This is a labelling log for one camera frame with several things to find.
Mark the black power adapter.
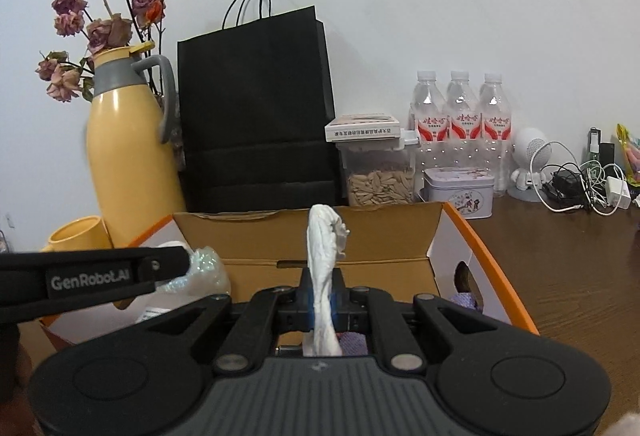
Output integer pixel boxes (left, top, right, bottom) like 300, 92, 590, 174
545, 169, 586, 208

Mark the red cardboard box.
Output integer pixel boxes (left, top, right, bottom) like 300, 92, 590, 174
40, 201, 541, 352

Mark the clear glitter plastic bag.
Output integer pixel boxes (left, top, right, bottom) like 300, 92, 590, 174
155, 246, 232, 312

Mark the small flat white box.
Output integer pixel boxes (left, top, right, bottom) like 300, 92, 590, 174
324, 112, 402, 143

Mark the white tissue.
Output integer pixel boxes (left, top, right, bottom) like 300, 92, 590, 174
302, 203, 351, 357

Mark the clear water bottle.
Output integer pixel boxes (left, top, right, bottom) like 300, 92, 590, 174
446, 70, 482, 169
410, 70, 451, 169
479, 72, 513, 197

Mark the black paper bag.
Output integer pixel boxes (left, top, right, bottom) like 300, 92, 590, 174
177, 0, 346, 213

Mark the dried pink rose bouquet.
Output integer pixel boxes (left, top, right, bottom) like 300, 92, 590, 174
35, 0, 168, 103

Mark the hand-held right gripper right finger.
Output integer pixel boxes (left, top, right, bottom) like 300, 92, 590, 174
327, 267, 507, 376

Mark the white robot figure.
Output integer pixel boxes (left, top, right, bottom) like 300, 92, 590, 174
509, 127, 553, 203

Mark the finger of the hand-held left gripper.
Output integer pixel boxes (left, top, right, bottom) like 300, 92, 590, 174
141, 244, 194, 290

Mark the yellow thermos jug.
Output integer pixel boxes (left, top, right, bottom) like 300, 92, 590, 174
86, 41, 190, 251

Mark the tangle of chargers and cables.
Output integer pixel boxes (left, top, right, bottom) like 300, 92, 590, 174
530, 141, 626, 216

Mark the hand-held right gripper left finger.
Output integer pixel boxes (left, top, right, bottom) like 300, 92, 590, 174
142, 267, 316, 376

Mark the clear seed container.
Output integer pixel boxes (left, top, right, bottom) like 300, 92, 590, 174
336, 130, 420, 207

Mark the purple burlap pouch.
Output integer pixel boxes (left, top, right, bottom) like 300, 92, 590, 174
335, 293, 483, 358

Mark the yellow mug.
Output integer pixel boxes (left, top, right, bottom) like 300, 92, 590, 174
40, 215, 115, 253

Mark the white charger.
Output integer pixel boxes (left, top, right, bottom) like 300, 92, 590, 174
606, 176, 632, 209

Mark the pale tin box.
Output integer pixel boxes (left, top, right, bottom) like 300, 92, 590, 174
422, 166, 495, 220

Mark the colourful snack bag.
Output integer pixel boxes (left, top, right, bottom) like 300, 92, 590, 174
615, 123, 640, 187

